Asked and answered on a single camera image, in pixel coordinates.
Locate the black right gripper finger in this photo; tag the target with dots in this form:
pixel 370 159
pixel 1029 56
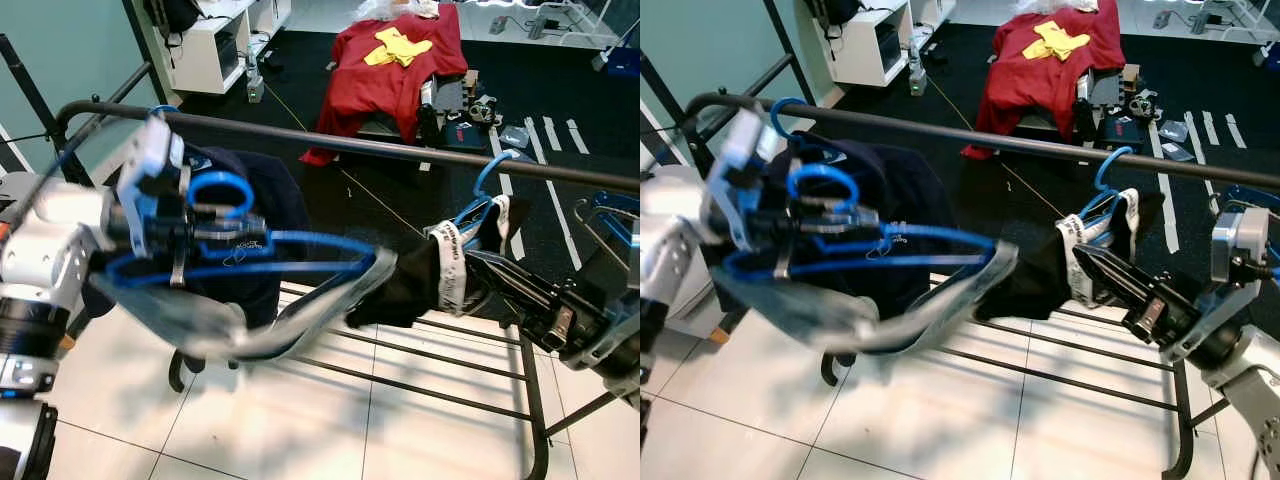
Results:
pixel 520 277
pixel 1128 270
pixel 1105 290
pixel 500 298

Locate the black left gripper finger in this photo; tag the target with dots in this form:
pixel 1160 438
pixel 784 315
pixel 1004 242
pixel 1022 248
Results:
pixel 835 209
pixel 220 213
pixel 235 246
pixel 848 241

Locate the black garment with white band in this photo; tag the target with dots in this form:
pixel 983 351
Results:
pixel 1020 290
pixel 400 290

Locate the pale khaki garment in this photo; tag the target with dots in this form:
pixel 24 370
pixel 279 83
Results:
pixel 300 325
pixel 930 315

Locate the navy polo shirt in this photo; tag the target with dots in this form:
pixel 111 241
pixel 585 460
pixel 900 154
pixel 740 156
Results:
pixel 280 200
pixel 910 190

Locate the black equipment pile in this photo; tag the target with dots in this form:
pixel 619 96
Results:
pixel 1115 125
pixel 455 130

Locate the white shelf unit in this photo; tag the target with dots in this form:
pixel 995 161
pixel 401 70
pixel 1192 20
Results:
pixel 205 55
pixel 865 50

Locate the black stand pole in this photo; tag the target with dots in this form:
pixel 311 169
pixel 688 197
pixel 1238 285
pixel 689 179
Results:
pixel 143 45
pixel 783 45

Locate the black metal clothes rack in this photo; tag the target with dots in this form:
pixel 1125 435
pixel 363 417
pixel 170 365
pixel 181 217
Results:
pixel 400 150
pixel 1000 140

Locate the black backpack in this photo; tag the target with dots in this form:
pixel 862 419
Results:
pixel 172 14
pixel 830 10

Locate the red flag with yellow star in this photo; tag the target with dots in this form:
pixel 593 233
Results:
pixel 380 90
pixel 1040 85

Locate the white plastic bag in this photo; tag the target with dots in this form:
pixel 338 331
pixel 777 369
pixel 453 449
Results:
pixel 400 8
pixel 1050 6

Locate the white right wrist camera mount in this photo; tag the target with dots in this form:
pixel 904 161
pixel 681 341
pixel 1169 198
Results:
pixel 610 335
pixel 1240 245

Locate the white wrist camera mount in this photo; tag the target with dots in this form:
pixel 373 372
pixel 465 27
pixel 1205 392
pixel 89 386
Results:
pixel 155 160
pixel 1240 245
pixel 610 335
pixel 745 150

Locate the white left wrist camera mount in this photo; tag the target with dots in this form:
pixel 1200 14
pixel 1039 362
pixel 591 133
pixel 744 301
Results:
pixel 155 160
pixel 745 150

